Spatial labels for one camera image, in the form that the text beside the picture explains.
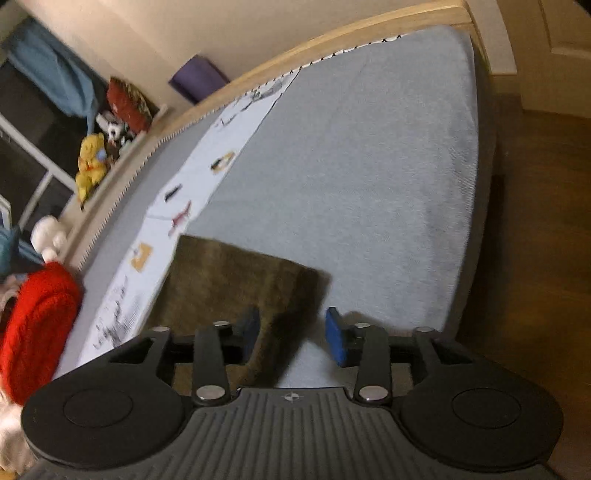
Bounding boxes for red cushion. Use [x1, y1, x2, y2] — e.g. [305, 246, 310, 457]
[106, 77, 154, 133]

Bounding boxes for white soft toy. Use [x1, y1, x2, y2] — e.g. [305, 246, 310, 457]
[30, 216, 71, 265]

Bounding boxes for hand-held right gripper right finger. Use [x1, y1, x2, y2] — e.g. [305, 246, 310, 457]
[325, 307, 468, 409]

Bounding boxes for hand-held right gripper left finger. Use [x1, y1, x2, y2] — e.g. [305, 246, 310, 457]
[95, 306, 262, 408]

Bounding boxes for yellow plush toy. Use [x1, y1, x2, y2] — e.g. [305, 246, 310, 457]
[75, 133, 112, 205]

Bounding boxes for window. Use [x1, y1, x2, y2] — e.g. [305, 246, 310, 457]
[0, 59, 80, 223]

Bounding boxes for panda plush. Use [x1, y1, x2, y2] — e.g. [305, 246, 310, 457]
[96, 112, 136, 145]

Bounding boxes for olive corduroy pants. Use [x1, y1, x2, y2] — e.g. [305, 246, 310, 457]
[147, 234, 332, 398]

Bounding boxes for red folded blanket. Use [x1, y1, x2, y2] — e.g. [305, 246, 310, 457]
[0, 262, 85, 403]

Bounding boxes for white folded blanket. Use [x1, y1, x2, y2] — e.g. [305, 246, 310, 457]
[0, 392, 29, 472]

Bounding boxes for white door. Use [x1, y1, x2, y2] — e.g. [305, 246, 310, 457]
[521, 0, 591, 117]

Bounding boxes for blue curtain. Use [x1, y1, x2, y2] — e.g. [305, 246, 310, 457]
[8, 17, 110, 131]

